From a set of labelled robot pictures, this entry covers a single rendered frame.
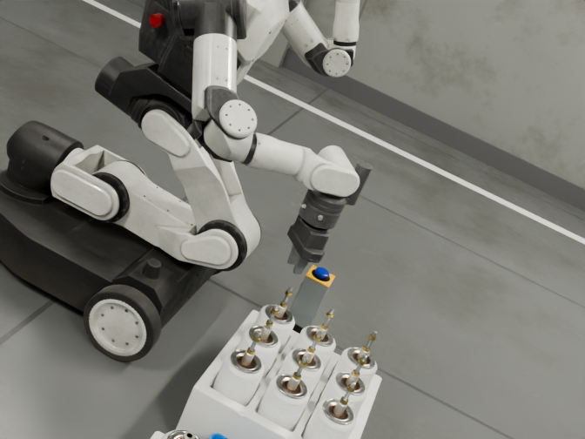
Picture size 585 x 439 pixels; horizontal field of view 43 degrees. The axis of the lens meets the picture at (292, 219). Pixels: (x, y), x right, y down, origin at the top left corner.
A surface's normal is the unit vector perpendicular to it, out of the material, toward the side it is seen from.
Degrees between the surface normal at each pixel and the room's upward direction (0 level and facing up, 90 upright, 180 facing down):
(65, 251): 0
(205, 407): 90
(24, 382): 0
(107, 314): 90
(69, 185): 90
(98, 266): 0
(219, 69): 41
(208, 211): 90
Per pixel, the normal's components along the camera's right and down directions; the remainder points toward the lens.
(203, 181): -0.18, 0.71
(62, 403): 0.36, -0.82
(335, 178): 0.22, 0.54
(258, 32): 0.47, 0.62
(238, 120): 0.43, -0.26
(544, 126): -0.29, 0.35
